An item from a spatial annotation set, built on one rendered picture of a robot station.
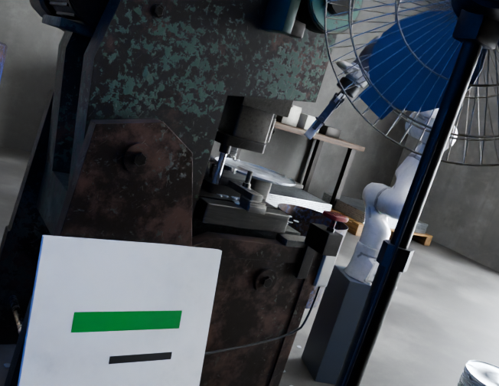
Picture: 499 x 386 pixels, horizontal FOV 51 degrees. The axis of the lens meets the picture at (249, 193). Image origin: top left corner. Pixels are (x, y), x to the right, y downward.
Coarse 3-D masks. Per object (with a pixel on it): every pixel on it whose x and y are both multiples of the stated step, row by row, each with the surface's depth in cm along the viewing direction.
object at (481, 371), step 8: (472, 360) 224; (472, 368) 216; (480, 368) 219; (488, 368) 222; (496, 368) 224; (472, 376) 209; (480, 376) 211; (488, 376) 212; (496, 376) 214; (488, 384) 205; (496, 384) 208
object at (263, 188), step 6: (252, 180) 175; (258, 180) 175; (252, 186) 175; (258, 186) 176; (264, 186) 177; (270, 186) 178; (294, 186) 181; (300, 186) 182; (258, 192) 176; (264, 192) 178; (264, 198) 179
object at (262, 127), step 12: (228, 96) 167; (228, 108) 166; (240, 108) 160; (252, 108) 162; (228, 120) 165; (240, 120) 161; (252, 120) 164; (264, 120) 166; (228, 132) 164; (240, 132) 163; (252, 132) 165; (264, 132) 167
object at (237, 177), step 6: (210, 162) 171; (216, 162) 174; (210, 168) 171; (210, 174) 171; (222, 174) 164; (228, 174) 165; (234, 174) 166; (240, 174) 168; (222, 180) 165; (228, 180) 166; (234, 180) 167; (240, 180) 168
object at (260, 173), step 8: (216, 160) 174; (232, 160) 190; (240, 168) 175; (248, 168) 177; (256, 168) 183; (264, 168) 193; (256, 176) 170; (264, 176) 174; (272, 176) 179; (280, 176) 187; (280, 184) 169; (288, 184) 170
